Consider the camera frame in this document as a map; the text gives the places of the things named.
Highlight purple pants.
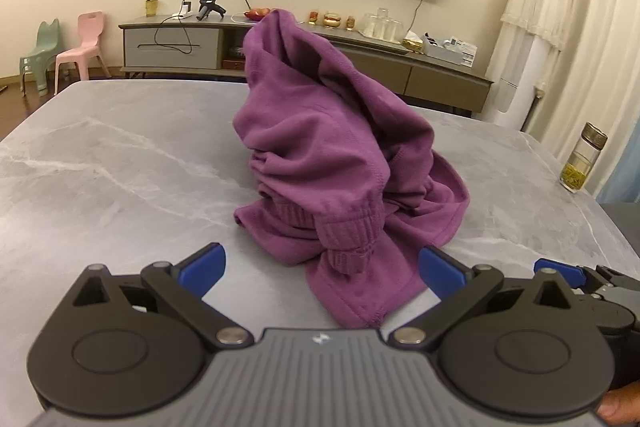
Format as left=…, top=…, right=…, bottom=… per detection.
left=231, top=8, right=472, bottom=329

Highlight white storage tray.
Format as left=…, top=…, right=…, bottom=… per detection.
left=424, top=34, right=476, bottom=68

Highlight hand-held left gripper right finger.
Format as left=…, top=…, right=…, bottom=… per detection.
left=387, top=246, right=576, bottom=350

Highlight set of glass cups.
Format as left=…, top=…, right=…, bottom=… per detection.
left=360, top=8, right=405, bottom=40

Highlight green plastic child chair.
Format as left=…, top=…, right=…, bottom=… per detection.
left=19, top=18, right=63, bottom=96

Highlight person's right hand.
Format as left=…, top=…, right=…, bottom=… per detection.
left=597, top=384, right=640, bottom=425

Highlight glass tea bottle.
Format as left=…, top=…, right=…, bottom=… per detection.
left=560, top=122, right=609, bottom=194

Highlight pink plastic child chair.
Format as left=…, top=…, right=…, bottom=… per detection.
left=52, top=11, right=111, bottom=95

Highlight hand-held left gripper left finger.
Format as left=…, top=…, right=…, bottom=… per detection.
left=72, top=243, right=253, bottom=350

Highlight cream curtain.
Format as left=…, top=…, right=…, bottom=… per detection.
left=520, top=0, right=640, bottom=202

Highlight thin television cable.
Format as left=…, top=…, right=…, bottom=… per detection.
left=407, top=0, right=426, bottom=38

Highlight black cable on cabinet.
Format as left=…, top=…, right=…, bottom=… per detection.
left=154, top=16, right=193, bottom=55

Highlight black hand-held device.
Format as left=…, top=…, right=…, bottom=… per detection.
left=196, top=0, right=227, bottom=22

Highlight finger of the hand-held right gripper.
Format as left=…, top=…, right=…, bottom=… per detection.
left=534, top=258, right=608, bottom=295

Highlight long grey television cabinet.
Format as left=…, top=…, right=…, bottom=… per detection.
left=118, top=12, right=495, bottom=118

